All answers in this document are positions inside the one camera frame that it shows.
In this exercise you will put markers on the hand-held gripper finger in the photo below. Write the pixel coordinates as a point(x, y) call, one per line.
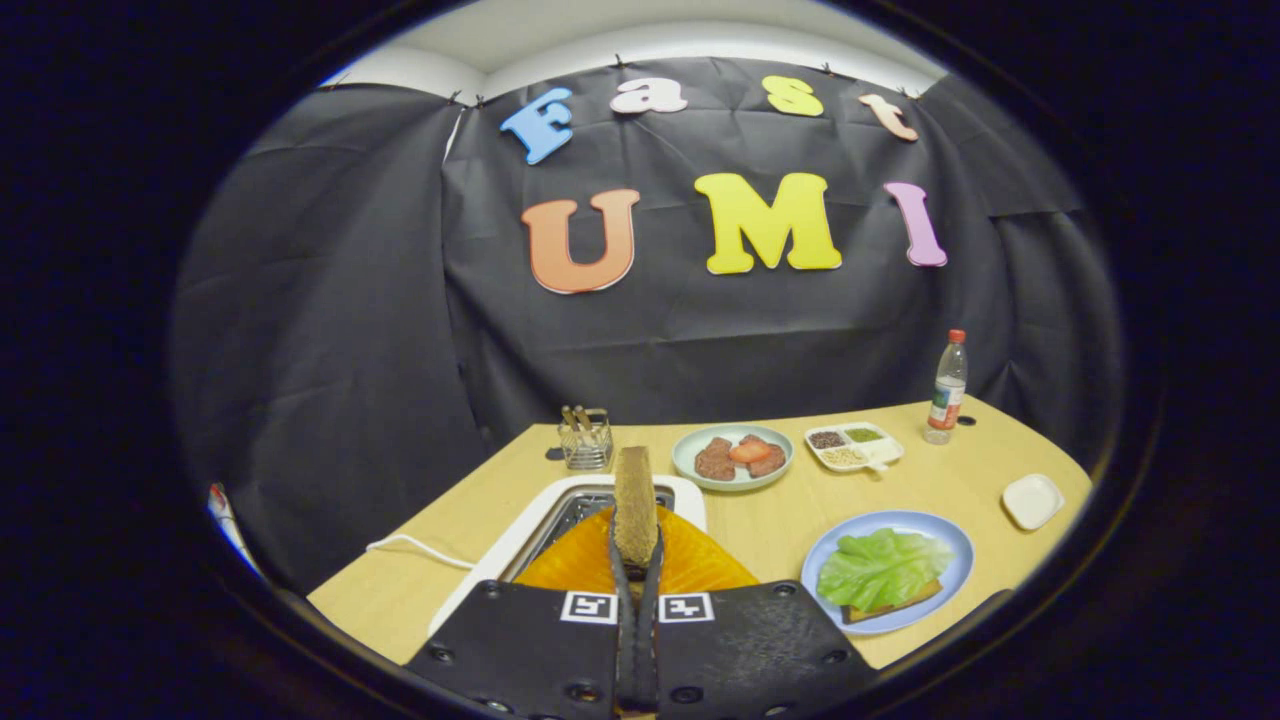
point(625, 645)
point(649, 645)

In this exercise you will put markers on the brown toast slice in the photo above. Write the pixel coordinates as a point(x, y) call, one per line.
point(635, 500)

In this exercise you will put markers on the green lettuce leaf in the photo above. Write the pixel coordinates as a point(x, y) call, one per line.
point(880, 565)

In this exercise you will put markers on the white toaster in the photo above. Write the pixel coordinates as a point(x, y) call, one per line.
point(520, 530)

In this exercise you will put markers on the pale green round plate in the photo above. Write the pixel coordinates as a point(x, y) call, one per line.
point(690, 472)

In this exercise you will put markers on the brown meat piece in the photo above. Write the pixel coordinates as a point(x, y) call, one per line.
point(772, 462)
point(714, 462)

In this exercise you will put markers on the red tomato slice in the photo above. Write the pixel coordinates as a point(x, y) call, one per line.
point(750, 451)

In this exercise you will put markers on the brown wooden sticks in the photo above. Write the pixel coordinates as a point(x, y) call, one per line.
point(578, 416)

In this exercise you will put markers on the brown bread slice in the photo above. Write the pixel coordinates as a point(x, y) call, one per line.
point(900, 603)

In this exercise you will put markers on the white divided condiment tray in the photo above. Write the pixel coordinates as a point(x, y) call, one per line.
point(885, 450)

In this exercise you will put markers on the blue round plate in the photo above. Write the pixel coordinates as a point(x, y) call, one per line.
point(950, 545)

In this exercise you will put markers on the black backdrop cloth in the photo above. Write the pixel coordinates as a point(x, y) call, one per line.
point(400, 350)

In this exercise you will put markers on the clear plastic water bottle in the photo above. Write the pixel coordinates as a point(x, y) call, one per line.
point(946, 395)

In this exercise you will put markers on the white square plate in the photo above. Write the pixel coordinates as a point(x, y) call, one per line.
point(1033, 500)

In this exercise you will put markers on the white and red object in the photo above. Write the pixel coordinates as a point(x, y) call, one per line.
point(230, 520)

